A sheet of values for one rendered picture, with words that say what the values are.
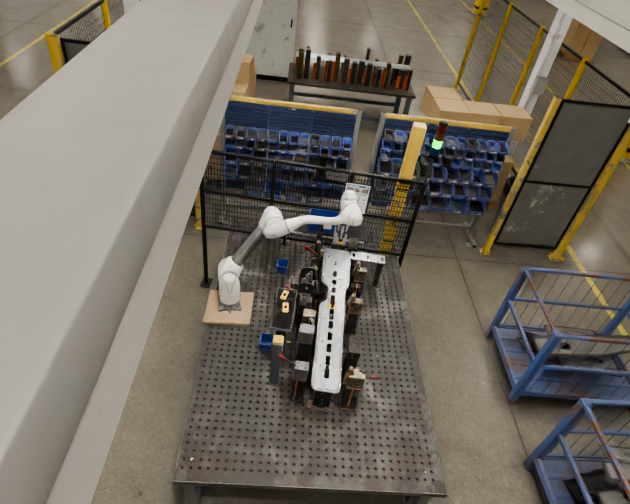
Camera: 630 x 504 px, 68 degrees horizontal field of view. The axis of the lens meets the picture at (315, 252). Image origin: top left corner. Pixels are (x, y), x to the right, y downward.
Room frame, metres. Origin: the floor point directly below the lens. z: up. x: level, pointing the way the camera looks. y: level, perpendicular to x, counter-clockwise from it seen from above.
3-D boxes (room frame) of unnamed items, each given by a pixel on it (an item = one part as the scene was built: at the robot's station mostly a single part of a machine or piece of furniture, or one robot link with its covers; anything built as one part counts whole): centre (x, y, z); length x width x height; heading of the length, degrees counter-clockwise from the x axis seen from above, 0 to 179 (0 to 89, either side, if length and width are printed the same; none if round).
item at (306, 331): (2.02, -0.02, 0.90); 0.13 x 0.10 x 0.41; 91
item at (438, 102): (5.95, -1.75, 0.68); 1.20 x 0.80 x 1.35; 98
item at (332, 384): (2.33, -0.19, 1.00); 1.38 x 0.22 x 0.02; 1
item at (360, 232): (3.25, 0.02, 1.02); 0.90 x 0.22 x 0.03; 91
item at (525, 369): (2.91, -2.47, 0.47); 1.20 x 0.80 x 0.95; 95
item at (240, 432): (2.46, -0.07, 0.68); 2.56 x 1.61 x 0.04; 6
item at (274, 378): (1.86, 0.14, 0.92); 0.08 x 0.08 x 0.44; 1
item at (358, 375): (1.77, -0.38, 0.88); 0.15 x 0.11 x 0.36; 91
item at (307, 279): (2.45, 0.02, 0.94); 0.18 x 0.13 x 0.49; 1
